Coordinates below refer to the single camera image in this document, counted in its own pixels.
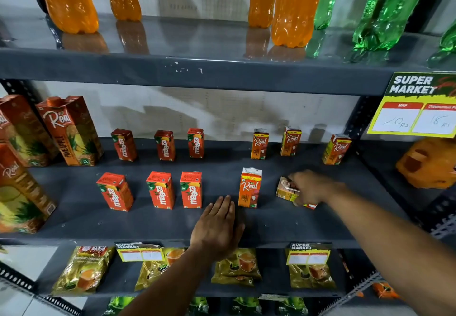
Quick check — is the person's right hand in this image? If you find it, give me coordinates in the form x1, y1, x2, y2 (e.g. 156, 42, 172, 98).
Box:
288, 170, 341, 207

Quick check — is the person's left hand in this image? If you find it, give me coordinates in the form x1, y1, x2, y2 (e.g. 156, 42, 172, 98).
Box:
190, 195, 246, 262

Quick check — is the small orange juice carton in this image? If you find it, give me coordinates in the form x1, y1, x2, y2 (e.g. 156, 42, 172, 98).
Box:
276, 177, 318, 210
280, 127, 302, 157
251, 129, 270, 160
322, 134, 352, 165
238, 168, 263, 209

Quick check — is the person's left forearm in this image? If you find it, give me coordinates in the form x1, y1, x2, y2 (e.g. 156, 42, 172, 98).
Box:
119, 246, 224, 316

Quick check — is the person's right forearm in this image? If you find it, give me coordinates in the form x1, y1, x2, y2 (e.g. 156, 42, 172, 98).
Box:
326, 181, 456, 316

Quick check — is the gold tea packet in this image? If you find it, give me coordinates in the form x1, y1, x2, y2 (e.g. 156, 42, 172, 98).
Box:
52, 246, 115, 296
211, 248, 263, 287
135, 247, 186, 291
285, 248, 336, 289

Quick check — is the group of red mango cartons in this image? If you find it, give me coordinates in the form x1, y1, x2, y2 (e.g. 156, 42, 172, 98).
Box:
96, 128, 205, 213

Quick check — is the green tea packet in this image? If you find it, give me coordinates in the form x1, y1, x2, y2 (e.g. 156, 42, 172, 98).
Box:
276, 297, 309, 316
231, 297, 263, 316
103, 296, 135, 316
188, 297, 210, 316

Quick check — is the orange plastic bag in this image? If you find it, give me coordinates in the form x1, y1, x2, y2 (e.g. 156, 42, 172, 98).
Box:
395, 138, 456, 189

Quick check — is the grey metal shelving rack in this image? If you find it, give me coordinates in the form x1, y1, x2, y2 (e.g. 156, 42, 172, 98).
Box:
0, 6, 456, 316

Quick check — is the large yellow green price sign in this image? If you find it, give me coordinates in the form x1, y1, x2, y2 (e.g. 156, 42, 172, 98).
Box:
367, 72, 456, 139

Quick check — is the small orange packet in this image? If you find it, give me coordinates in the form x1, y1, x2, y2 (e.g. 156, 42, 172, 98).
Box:
372, 281, 401, 300

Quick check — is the grey perforated metal rack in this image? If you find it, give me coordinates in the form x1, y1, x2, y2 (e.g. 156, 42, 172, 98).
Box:
319, 127, 456, 316

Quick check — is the large pineapple juice carton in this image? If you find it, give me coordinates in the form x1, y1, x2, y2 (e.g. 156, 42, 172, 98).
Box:
0, 94, 60, 168
36, 96, 105, 167
0, 141, 58, 234

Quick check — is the green soda bottle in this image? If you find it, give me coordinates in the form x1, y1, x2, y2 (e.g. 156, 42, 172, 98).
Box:
439, 20, 456, 53
314, 0, 345, 30
353, 0, 436, 52

